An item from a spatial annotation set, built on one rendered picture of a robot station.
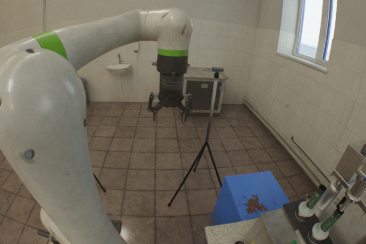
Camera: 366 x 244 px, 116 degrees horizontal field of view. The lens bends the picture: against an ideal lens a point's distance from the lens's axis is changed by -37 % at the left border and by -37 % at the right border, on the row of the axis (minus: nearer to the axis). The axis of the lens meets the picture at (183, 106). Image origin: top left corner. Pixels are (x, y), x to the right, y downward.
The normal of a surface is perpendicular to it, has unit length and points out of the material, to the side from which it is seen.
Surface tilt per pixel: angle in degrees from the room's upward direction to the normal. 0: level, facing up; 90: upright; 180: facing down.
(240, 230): 0
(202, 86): 90
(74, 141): 97
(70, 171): 97
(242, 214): 0
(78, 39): 61
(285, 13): 90
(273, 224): 0
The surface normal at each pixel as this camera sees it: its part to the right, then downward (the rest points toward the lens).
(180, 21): 0.30, 0.24
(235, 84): 0.11, 0.42
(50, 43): 0.76, -0.35
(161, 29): -0.50, 0.50
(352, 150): -0.99, -0.02
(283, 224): 0.07, -0.91
